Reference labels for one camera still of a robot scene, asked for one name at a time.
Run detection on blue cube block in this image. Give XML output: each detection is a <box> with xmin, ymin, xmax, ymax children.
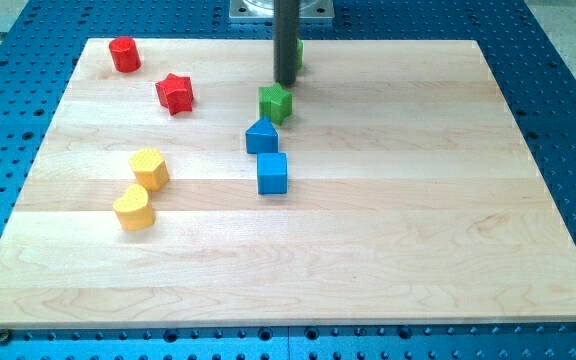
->
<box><xmin>257</xmin><ymin>152</ymin><xmax>288</xmax><ymax>195</ymax></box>

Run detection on light wooden board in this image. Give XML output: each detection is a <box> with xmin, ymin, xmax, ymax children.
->
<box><xmin>0</xmin><ymin>38</ymin><xmax>576</xmax><ymax>329</ymax></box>

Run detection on left board stop screw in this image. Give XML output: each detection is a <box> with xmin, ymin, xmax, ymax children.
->
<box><xmin>0</xmin><ymin>329</ymin><xmax>13</xmax><ymax>345</ymax></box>

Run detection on blue triangle block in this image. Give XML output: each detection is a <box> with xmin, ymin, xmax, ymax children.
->
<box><xmin>245</xmin><ymin>116</ymin><xmax>279</xmax><ymax>154</ymax></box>

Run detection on green star block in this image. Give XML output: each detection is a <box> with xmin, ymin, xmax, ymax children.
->
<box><xmin>258</xmin><ymin>83</ymin><xmax>292</xmax><ymax>125</ymax></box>

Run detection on yellow hexagon block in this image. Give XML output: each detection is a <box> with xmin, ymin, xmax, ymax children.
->
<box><xmin>128</xmin><ymin>148</ymin><xmax>169</xmax><ymax>191</ymax></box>

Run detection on green block behind rod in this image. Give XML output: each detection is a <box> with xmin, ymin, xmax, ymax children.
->
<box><xmin>296</xmin><ymin>38</ymin><xmax>303</xmax><ymax>71</ymax></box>

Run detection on red star block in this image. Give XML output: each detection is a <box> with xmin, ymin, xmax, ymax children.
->
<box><xmin>155</xmin><ymin>73</ymin><xmax>194</xmax><ymax>115</ymax></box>

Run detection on yellow heart block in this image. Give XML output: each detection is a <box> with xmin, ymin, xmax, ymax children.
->
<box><xmin>112</xmin><ymin>184</ymin><xmax>155</xmax><ymax>231</ymax></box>

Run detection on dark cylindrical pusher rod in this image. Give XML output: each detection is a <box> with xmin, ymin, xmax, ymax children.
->
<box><xmin>273</xmin><ymin>0</ymin><xmax>300</xmax><ymax>87</ymax></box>

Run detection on red cylinder block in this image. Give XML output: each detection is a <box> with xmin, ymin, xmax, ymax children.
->
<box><xmin>109</xmin><ymin>36</ymin><xmax>141</xmax><ymax>73</ymax></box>

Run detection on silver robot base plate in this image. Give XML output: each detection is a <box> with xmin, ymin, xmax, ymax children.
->
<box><xmin>228</xmin><ymin>0</ymin><xmax>335</xmax><ymax>22</ymax></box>

